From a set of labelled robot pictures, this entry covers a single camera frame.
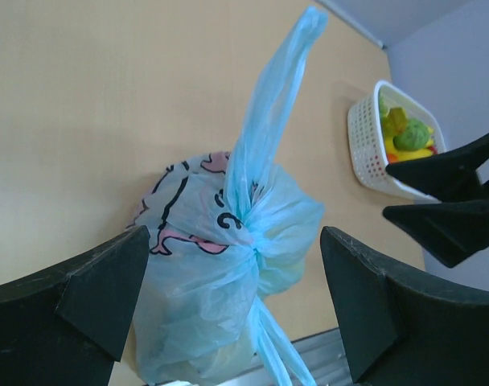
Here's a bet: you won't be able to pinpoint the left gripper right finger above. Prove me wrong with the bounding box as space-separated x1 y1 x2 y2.
320 227 489 385

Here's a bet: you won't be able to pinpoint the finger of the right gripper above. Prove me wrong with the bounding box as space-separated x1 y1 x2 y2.
383 199 489 268
386 133 489 202

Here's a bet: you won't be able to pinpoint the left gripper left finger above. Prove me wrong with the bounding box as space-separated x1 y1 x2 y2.
0 226 150 385

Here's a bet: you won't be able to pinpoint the blue plastic bag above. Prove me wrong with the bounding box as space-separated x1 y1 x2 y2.
133 6 327 385

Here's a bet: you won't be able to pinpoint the green round fruit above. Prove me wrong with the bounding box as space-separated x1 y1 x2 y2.
393 118 429 150

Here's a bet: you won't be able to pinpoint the red apple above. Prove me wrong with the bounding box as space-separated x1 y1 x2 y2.
426 146 438 154

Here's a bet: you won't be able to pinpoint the yellow bananas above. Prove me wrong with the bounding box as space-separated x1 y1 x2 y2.
384 126 435 163

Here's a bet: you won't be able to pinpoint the yellow green starfruit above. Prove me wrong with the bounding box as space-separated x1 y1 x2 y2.
380 107 408 137

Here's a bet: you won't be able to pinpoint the white perforated basket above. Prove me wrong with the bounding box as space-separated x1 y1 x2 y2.
347 80 446 201

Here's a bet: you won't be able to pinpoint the green grapes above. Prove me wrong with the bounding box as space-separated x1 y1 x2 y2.
378 94 390 117

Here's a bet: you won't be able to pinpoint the aluminium mounting rail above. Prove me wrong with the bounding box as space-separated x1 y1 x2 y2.
222 327 354 386

